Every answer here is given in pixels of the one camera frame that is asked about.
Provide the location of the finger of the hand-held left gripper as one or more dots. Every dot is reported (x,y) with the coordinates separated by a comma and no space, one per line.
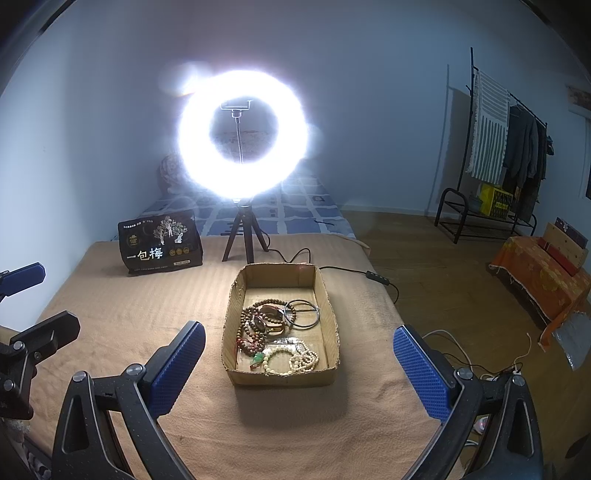
(23,278)
(51,333)

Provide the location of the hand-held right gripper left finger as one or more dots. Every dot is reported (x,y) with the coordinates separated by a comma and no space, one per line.
(178,369)

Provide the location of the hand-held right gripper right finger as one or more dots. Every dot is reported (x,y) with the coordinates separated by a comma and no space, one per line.
(425,374)

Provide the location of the cardboard box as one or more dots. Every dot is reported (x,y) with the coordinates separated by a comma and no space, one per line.
(277,376)

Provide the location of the dark bangle with pearl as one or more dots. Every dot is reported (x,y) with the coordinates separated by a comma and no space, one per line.
(319,314)

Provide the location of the black snack bag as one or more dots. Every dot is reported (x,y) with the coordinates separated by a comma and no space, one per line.
(159,244)

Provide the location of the silver plastic package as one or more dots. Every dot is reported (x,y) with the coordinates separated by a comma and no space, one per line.
(575,339)

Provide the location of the black tripod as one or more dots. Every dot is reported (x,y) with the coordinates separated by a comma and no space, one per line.
(242,226)

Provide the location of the yellow crate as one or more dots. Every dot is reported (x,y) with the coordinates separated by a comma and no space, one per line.
(496,201)

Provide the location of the wooden box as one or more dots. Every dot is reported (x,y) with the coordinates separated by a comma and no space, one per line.
(561,244)

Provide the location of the blue patterned bedsheet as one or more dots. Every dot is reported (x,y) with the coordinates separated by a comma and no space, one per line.
(300,207)

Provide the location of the dark hanging clothes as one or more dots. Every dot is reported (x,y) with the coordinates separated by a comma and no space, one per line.
(524,147)

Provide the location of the striped towel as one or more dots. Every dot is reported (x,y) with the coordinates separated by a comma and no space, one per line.
(487,129)

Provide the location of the black clothes rack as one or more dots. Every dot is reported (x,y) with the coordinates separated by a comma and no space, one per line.
(472,69)

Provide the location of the wall poster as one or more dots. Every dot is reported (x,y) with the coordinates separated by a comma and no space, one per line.
(579,99)

